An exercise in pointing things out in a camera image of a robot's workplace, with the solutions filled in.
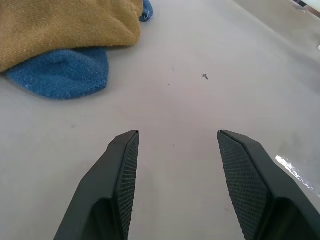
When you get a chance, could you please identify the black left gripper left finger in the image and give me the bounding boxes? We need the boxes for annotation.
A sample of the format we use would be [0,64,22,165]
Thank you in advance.
[53,129,140,240]

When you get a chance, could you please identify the mustard yellow cloth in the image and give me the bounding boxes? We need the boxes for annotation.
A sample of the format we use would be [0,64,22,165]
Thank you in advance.
[0,0,145,74]

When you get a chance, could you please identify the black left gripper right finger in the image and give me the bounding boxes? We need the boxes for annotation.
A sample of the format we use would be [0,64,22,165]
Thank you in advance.
[216,129,320,240]

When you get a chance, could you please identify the blue cloth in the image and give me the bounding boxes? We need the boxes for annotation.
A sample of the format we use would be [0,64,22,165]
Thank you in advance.
[5,0,154,101]

